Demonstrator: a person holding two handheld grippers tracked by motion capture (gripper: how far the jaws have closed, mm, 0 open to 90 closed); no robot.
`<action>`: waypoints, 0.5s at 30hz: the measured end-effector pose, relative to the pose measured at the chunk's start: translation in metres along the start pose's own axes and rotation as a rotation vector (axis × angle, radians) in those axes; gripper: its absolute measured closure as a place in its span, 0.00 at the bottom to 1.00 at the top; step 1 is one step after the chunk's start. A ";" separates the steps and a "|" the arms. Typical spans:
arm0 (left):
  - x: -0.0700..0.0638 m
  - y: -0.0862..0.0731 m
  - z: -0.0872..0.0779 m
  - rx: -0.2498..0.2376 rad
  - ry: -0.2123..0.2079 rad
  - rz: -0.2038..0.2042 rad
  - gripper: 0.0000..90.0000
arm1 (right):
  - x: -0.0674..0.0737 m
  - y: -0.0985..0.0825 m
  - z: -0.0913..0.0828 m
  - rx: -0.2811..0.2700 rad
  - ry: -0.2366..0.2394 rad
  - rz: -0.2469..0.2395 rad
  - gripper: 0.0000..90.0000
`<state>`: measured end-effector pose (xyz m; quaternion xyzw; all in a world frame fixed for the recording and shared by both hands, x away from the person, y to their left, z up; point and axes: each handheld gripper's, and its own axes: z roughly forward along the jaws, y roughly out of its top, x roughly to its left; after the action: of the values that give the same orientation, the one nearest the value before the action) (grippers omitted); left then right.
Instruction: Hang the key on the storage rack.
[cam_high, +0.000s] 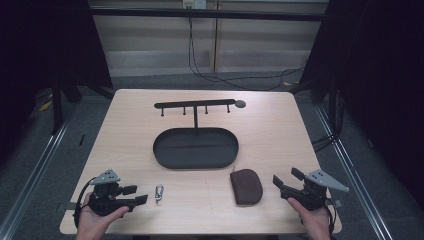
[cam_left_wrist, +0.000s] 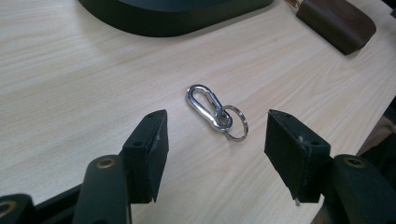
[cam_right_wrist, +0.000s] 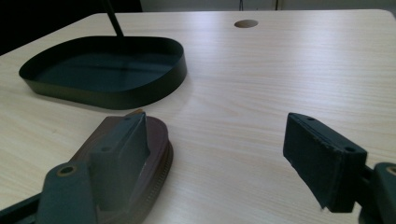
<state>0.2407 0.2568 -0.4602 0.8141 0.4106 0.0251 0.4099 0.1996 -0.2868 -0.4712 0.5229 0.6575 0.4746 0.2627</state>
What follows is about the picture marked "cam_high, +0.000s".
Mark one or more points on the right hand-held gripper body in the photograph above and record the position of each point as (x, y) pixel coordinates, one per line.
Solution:
(315, 190)

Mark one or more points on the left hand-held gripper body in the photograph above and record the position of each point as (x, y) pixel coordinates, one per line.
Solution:
(101, 200)

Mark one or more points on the person's left hand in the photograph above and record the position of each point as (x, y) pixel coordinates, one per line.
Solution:
(91, 223)

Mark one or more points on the person's right hand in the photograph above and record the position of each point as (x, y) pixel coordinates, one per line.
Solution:
(313, 221)

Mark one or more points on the brown zip pouch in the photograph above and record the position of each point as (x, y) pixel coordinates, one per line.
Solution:
(246, 187)

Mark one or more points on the black hook stand with tray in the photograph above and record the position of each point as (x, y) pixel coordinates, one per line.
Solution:
(195, 148)

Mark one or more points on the yellow floor tape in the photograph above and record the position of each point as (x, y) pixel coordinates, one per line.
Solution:
(45, 106)

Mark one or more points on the black curtain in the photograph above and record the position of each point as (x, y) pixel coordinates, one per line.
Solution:
(46, 46)
(376, 66)

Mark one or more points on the aluminium floor rail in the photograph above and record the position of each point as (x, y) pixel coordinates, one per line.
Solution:
(33, 173)
(353, 173)

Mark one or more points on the black metal stand post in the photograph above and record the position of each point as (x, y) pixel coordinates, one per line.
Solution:
(57, 106)

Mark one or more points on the black horizontal frame bar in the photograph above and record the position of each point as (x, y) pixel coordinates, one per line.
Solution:
(206, 14)

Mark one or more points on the white wall socket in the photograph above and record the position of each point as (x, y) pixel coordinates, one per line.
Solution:
(194, 3)

